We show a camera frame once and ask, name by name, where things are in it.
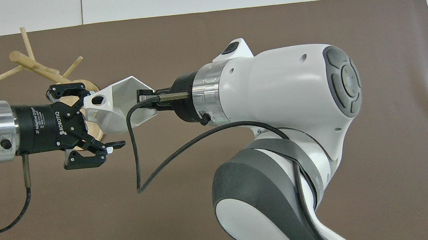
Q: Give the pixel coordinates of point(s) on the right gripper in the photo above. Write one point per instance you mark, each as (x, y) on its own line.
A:
(184, 107)

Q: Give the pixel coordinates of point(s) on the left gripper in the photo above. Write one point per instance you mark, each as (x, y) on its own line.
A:
(45, 126)

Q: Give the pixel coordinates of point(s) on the white faceted cup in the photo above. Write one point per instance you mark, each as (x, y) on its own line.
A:
(121, 103)

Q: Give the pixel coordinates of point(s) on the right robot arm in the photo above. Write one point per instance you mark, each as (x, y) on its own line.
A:
(276, 91)

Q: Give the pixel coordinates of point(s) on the wooden cup rack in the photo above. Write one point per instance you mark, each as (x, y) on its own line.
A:
(29, 62)

